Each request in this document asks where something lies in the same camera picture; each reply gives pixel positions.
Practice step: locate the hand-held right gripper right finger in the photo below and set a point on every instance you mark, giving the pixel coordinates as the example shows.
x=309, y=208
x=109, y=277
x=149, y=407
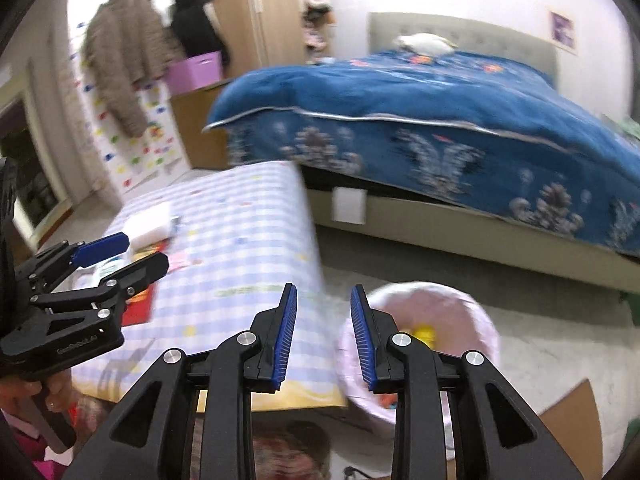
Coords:
x=361, y=340

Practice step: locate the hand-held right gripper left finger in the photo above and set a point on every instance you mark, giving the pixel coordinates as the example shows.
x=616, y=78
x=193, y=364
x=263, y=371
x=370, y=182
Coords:
x=285, y=340

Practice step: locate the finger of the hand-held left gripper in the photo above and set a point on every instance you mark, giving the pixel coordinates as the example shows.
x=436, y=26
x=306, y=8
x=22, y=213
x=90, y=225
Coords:
x=102, y=249
x=135, y=272

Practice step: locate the pink trash bag bin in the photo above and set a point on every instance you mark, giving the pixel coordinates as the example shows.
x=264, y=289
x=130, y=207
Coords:
x=450, y=310

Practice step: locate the person's left hand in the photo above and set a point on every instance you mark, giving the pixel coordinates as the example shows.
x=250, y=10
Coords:
x=52, y=392

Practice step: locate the red flat packet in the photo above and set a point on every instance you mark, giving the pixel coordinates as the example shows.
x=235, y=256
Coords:
x=142, y=310

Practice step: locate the white small device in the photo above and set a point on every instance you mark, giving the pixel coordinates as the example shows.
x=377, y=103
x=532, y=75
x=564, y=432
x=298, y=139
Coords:
x=150, y=225

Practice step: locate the white polka dot cabinet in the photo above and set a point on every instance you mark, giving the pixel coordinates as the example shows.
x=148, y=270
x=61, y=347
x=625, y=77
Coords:
x=145, y=150

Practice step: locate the person's plaid pants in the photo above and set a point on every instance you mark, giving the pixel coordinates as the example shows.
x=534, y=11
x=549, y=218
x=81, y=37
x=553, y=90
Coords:
x=290, y=450

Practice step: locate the table with checked tablecloth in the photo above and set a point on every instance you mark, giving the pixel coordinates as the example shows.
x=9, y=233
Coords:
x=250, y=220

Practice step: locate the white paper sheet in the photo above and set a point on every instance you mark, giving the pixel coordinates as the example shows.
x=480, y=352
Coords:
x=349, y=205

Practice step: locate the wooden drawer cabinet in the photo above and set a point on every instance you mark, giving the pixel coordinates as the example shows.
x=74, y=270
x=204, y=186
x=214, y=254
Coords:
x=200, y=125

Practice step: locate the purple plastic basket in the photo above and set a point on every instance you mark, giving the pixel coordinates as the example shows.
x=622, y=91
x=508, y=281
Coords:
x=195, y=72

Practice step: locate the brown quilted jacket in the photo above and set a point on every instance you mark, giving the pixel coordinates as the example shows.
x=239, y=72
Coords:
x=125, y=50

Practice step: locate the brown cardboard sheet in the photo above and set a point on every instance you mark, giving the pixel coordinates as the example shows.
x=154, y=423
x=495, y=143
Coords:
x=575, y=435

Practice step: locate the black jacket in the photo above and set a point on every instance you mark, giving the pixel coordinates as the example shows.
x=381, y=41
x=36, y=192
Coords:
x=195, y=25

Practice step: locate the blue floral blanket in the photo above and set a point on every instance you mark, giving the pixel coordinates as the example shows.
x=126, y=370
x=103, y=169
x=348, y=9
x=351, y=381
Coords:
x=400, y=90

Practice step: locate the wooden wardrobe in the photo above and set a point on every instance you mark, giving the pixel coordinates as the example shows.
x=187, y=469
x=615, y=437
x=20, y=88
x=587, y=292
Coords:
x=270, y=10

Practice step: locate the white plush toy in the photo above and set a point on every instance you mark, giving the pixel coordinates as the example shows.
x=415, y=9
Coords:
x=425, y=44

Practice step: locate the hanging pink clothes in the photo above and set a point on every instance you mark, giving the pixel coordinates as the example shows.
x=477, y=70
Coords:
x=312, y=5

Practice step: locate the grey upholstered bed frame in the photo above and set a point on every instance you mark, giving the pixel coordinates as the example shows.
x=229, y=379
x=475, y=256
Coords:
x=450, y=230

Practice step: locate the small wall poster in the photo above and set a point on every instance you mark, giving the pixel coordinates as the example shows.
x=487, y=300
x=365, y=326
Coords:
x=561, y=29

